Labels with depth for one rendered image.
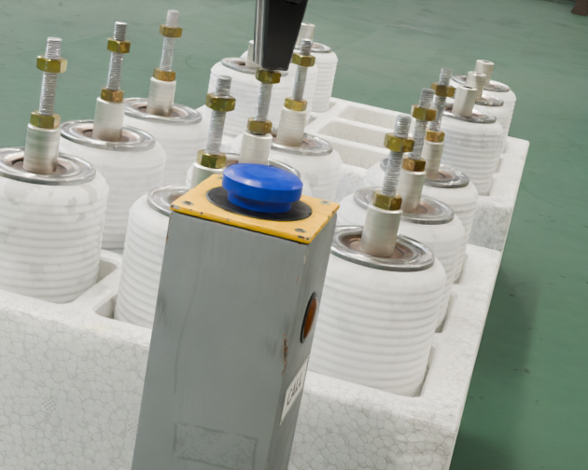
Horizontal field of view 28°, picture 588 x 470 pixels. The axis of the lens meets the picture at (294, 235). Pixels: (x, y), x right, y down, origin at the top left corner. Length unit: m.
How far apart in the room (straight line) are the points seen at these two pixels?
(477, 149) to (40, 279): 0.60
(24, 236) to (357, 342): 0.23
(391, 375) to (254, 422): 0.18
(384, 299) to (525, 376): 0.59
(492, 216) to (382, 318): 0.52
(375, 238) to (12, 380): 0.25
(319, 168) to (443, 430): 0.33
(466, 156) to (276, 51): 0.44
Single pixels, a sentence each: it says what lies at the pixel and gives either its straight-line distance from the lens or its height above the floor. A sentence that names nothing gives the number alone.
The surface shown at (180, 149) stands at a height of 0.23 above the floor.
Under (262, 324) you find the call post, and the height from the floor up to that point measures 0.27.
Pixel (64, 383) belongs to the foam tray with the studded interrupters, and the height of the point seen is 0.14.
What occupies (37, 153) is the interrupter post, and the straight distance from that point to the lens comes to 0.80.
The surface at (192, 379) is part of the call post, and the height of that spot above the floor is 0.23.
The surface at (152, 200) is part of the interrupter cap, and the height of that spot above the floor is 0.25.
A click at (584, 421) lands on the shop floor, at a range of 1.23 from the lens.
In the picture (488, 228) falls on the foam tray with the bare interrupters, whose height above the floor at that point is 0.15.
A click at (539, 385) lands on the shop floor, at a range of 1.28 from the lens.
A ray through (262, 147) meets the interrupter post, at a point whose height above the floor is 0.27.
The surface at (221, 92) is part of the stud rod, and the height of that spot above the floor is 0.33.
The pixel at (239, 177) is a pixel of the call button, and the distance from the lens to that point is 0.56.
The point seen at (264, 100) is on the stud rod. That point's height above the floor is 0.31.
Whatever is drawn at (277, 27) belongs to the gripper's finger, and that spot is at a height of 0.36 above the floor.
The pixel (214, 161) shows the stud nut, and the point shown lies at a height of 0.29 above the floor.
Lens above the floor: 0.48
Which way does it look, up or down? 17 degrees down
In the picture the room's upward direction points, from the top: 11 degrees clockwise
